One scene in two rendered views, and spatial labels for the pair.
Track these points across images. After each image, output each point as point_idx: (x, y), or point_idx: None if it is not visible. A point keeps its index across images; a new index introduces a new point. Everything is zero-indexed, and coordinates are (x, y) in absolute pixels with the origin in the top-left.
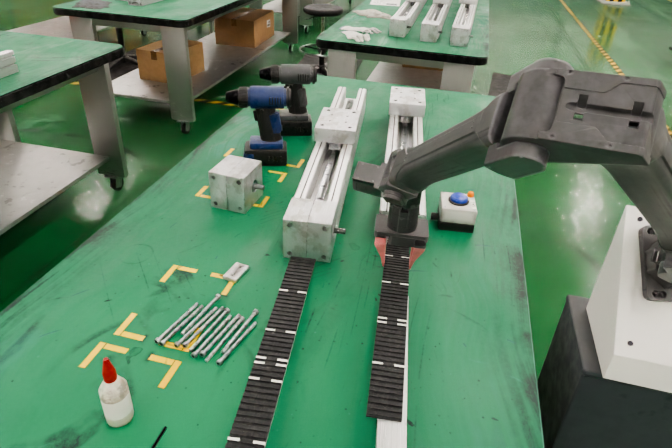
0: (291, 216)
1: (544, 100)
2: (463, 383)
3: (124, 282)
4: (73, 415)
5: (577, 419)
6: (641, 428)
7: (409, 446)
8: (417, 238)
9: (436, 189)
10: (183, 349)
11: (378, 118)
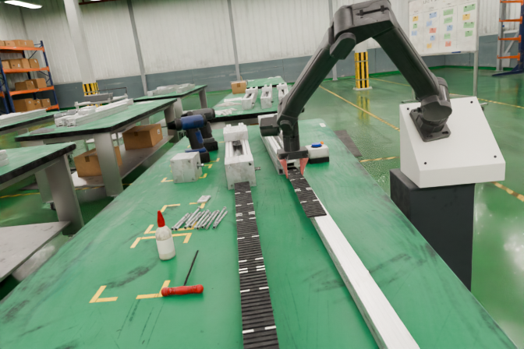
0: (228, 162)
1: (346, 16)
2: (351, 204)
3: (138, 216)
4: (139, 262)
5: (416, 223)
6: (449, 216)
7: None
8: (302, 152)
9: None
10: (189, 229)
11: (253, 137)
